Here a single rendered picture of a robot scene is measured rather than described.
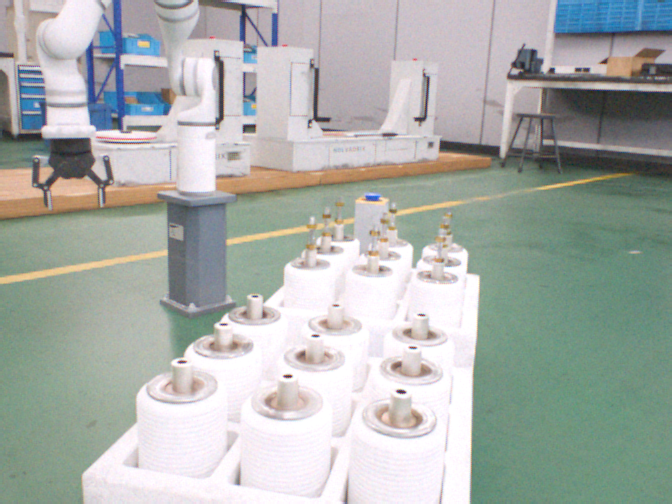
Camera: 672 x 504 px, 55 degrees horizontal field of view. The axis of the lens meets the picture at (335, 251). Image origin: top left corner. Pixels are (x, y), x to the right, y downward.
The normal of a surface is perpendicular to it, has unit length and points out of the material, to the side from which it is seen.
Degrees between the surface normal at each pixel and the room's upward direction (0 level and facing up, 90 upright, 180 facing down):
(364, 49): 90
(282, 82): 90
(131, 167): 90
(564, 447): 0
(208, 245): 90
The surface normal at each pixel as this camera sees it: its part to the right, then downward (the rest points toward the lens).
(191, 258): 0.02, 0.25
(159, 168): 0.72, 0.20
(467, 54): -0.69, 0.14
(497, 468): 0.04, -0.97
